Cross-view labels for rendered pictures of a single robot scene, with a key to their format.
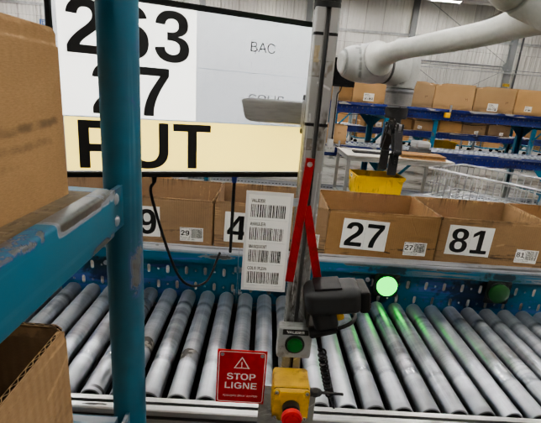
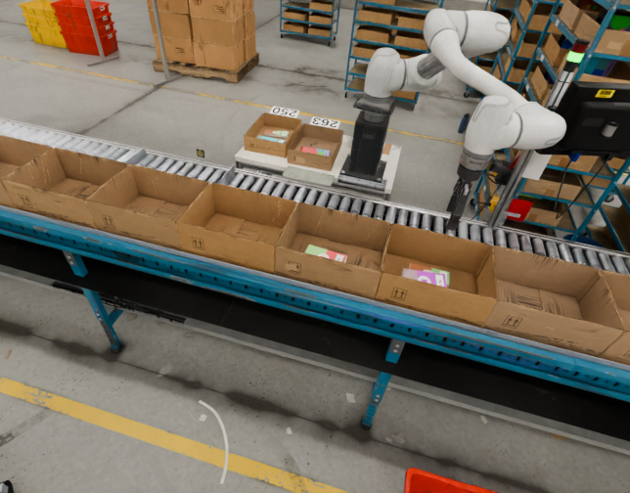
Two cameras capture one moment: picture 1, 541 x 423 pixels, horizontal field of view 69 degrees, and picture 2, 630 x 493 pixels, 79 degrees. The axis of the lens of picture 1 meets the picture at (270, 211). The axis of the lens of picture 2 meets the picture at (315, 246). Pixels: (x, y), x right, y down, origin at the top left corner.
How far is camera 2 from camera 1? 270 cm
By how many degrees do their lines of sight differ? 120
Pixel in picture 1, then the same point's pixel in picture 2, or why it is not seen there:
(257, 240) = (542, 159)
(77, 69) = not seen: outside the picture
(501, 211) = (278, 253)
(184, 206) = (624, 280)
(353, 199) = (450, 294)
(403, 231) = (419, 240)
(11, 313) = not seen: hidden behind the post
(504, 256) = (329, 232)
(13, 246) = not seen: hidden behind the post
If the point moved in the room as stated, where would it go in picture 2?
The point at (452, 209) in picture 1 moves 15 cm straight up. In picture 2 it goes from (332, 268) to (337, 237)
